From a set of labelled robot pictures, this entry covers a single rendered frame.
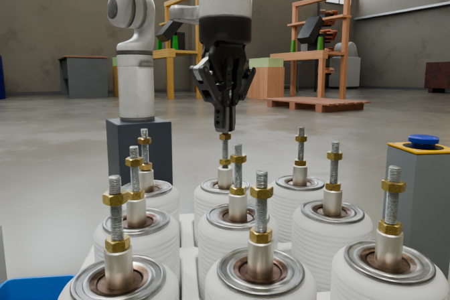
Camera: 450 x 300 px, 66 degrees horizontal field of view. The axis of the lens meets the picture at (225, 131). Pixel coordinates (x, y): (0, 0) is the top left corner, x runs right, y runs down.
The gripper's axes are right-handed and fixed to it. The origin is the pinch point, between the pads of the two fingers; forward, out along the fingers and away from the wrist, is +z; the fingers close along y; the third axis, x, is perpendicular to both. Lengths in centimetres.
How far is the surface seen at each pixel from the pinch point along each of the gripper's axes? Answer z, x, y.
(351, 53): -74, 368, 1108
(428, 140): 2.7, -24.2, 16.1
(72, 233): 36, 55, 3
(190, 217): 17.5, 7.4, 0.0
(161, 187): 10.2, 6.4, -7.0
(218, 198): 10.7, -2.1, -4.0
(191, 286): 17.5, -6.3, -13.9
